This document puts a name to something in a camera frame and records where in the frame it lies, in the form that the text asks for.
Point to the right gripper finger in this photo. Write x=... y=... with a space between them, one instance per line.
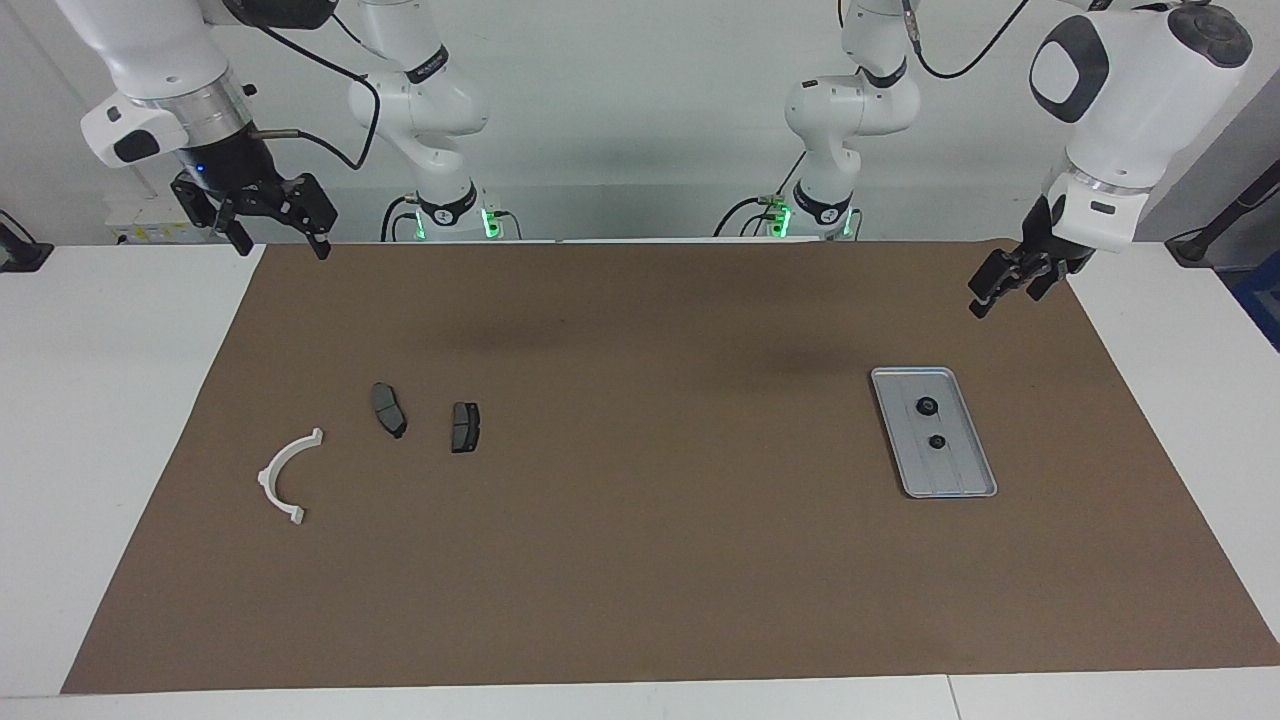
x=315 y=215
x=237 y=228

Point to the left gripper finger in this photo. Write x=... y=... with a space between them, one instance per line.
x=995 y=285
x=1044 y=280

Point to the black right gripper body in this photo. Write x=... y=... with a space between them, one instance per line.
x=230 y=180

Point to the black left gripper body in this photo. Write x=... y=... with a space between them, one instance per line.
x=1040 y=235

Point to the large black bearing gear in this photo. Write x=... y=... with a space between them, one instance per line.
x=928 y=406

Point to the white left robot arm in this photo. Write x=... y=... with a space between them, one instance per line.
x=850 y=110

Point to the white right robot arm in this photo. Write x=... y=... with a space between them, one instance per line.
x=420 y=110

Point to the silver metal tray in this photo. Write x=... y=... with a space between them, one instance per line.
x=950 y=470

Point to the white box with yellow labels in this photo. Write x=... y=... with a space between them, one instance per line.
x=140 y=225

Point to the black stand with pole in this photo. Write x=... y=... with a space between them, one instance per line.
x=1195 y=245

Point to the dark curved brake pad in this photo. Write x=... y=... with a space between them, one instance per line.
x=388 y=410

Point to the black stand foot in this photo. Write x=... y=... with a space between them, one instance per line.
x=20 y=255

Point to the blue crate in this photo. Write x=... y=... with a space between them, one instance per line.
x=1262 y=305

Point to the dark rectangular brake pad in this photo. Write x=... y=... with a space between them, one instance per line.
x=465 y=428

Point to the brown table mat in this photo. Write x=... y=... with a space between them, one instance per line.
x=640 y=560

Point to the white curved plastic bracket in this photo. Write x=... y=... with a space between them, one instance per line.
x=266 y=478

